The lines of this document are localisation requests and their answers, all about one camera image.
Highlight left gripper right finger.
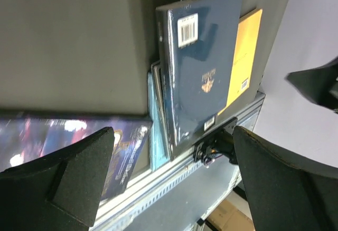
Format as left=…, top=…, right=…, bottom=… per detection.
left=233, top=126, right=337, bottom=230

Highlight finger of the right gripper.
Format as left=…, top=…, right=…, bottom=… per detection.
left=286, top=58, right=337, bottom=110

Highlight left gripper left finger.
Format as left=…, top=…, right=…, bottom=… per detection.
left=1, top=127, right=115, bottom=230

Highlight navy blue book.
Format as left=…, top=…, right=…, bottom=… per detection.
left=156, top=0, right=242, bottom=158

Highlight cardboard box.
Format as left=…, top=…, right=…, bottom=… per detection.
left=207, top=199, right=255, bottom=231

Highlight purple Robinson Crusoe book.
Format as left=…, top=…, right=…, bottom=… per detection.
left=1, top=113, right=153, bottom=200

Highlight yellow book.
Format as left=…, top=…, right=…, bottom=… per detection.
left=217, top=8, right=263, bottom=115

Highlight light blue book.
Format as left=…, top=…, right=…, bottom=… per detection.
left=147, top=72, right=169, bottom=171

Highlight black book with barcode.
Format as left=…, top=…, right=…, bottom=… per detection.
left=151, top=61, right=173, bottom=161

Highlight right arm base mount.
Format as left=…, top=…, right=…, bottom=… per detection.
left=193, top=117, right=238, bottom=166

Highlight aluminium mounting rail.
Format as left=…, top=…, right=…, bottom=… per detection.
left=89, top=91, right=266, bottom=231

